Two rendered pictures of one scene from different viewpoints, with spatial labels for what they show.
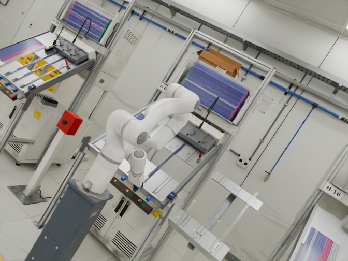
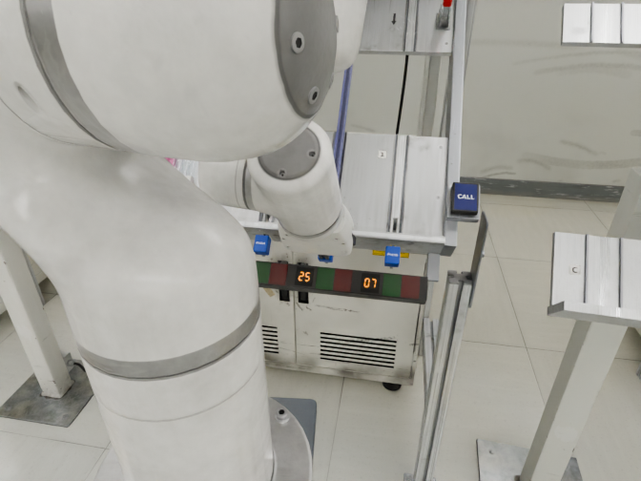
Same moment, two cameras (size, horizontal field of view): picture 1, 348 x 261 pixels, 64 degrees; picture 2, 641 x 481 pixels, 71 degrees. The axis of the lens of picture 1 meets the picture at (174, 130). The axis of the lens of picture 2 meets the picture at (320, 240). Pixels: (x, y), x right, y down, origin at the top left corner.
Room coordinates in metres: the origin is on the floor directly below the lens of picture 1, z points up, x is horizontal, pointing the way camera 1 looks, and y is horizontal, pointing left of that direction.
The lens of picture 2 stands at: (1.11, 0.14, 1.08)
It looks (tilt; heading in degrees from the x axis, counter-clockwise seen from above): 30 degrees down; 349
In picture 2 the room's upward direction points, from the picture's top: straight up
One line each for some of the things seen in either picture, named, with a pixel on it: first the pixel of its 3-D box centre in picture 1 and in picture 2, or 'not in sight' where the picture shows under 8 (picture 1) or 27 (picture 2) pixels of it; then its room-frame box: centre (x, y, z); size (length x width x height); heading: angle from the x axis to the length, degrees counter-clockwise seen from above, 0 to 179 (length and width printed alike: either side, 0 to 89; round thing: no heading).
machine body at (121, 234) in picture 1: (136, 209); (315, 247); (2.40, -0.09, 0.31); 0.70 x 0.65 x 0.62; 69
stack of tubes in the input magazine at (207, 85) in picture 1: (213, 91); not in sight; (2.26, -0.10, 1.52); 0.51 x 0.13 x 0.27; 69
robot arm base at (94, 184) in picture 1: (101, 173); (192, 406); (1.37, 0.20, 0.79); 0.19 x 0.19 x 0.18
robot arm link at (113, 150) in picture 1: (118, 134); (91, 137); (1.39, 0.23, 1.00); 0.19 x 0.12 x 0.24; 59
